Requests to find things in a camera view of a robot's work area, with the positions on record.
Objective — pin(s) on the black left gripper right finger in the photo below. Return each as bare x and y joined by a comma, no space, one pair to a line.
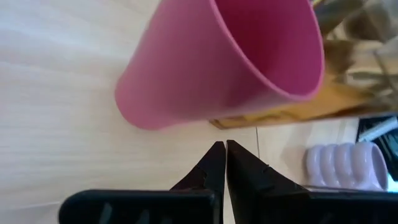
248,177

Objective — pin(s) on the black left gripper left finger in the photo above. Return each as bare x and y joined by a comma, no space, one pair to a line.
214,174

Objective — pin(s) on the lilac ribbed ceramic mug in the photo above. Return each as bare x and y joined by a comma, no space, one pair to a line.
345,165

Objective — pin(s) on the red plastic cup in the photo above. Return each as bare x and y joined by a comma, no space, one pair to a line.
186,77

